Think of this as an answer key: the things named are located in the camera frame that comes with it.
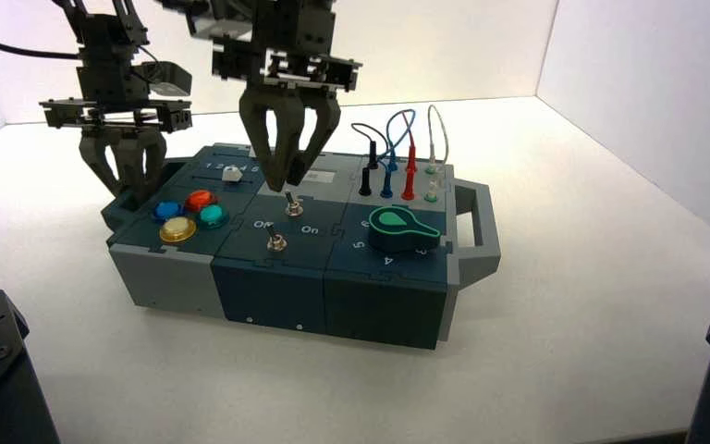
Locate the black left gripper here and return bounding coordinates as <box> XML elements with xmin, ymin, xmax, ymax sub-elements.
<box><xmin>39</xmin><ymin>13</ymin><xmax>194</xmax><ymax>207</ymax></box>

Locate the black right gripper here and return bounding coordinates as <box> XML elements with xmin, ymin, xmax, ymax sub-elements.
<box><xmin>211</xmin><ymin>0</ymin><xmax>363</xmax><ymax>195</ymax></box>

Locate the grey and teal control box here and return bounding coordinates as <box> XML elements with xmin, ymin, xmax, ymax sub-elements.
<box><xmin>100</xmin><ymin>143</ymin><xmax>502</xmax><ymax>352</ymax></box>

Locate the blue round push button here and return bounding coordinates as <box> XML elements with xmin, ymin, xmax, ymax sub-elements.
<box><xmin>151</xmin><ymin>201</ymin><xmax>185</xmax><ymax>226</ymax></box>

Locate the red round push button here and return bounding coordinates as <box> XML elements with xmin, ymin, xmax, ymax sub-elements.
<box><xmin>184</xmin><ymin>190</ymin><xmax>218</xmax><ymax>215</ymax></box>

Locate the yellow round push button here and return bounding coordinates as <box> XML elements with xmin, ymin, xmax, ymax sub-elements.
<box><xmin>158</xmin><ymin>217</ymin><xmax>198</xmax><ymax>245</ymax></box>

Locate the teal round push button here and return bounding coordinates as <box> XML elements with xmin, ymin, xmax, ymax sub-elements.
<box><xmin>194</xmin><ymin>204</ymin><xmax>230</xmax><ymax>231</ymax></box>

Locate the green and black rotary knob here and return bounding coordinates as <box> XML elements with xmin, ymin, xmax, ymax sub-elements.
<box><xmin>367</xmin><ymin>206</ymin><xmax>443</xmax><ymax>255</ymax></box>

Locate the black banana plug cable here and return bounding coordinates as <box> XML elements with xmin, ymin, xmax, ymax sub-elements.
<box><xmin>349</xmin><ymin>122</ymin><xmax>381</xmax><ymax>198</ymax></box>

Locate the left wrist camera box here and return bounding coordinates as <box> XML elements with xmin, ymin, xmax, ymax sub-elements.
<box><xmin>145</xmin><ymin>59</ymin><xmax>194</xmax><ymax>97</ymax></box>

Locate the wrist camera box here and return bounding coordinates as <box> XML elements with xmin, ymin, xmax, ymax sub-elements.
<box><xmin>158</xmin><ymin>0</ymin><xmax>256</xmax><ymax>45</ymax></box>
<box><xmin>145</xmin><ymin>59</ymin><xmax>194</xmax><ymax>97</ymax></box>

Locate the blue banana plug cable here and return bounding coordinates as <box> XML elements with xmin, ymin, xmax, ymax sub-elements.
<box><xmin>376</xmin><ymin>108</ymin><xmax>418</xmax><ymax>201</ymax></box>

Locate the red banana plug cable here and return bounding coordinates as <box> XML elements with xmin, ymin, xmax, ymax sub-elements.
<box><xmin>399</xmin><ymin>111</ymin><xmax>419</xmax><ymax>203</ymax></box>

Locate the white banana plug cable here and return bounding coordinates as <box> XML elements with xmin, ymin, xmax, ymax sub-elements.
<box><xmin>423</xmin><ymin>105</ymin><xmax>450</xmax><ymax>204</ymax></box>

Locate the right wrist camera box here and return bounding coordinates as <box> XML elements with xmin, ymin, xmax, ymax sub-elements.
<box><xmin>158</xmin><ymin>0</ymin><xmax>256</xmax><ymax>45</ymax></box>

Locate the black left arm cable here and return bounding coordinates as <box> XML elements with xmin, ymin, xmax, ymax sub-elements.
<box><xmin>0</xmin><ymin>24</ymin><xmax>81</xmax><ymax>61</ymax></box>

